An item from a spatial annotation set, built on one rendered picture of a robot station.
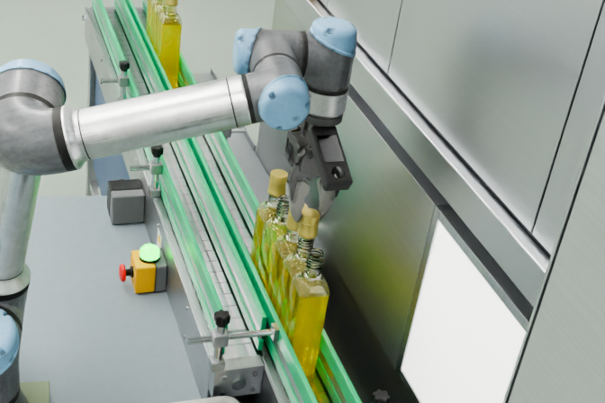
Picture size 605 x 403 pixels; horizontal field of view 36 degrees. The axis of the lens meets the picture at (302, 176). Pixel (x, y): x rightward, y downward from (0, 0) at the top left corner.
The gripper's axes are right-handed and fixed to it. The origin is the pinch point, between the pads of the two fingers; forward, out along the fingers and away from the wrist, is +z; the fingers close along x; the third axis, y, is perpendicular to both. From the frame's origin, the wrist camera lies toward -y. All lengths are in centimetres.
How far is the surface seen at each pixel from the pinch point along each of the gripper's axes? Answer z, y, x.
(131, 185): 34, 68, 17
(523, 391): -47, -89, 24
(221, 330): 19.8, -4.4, 15.3
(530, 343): -50, -88, 24
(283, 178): 1.6, 15.7, -0.5
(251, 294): 21.3, 6.4, 6.4
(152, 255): 33, 37, 18
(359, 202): 1.2, 5.0, -11.9
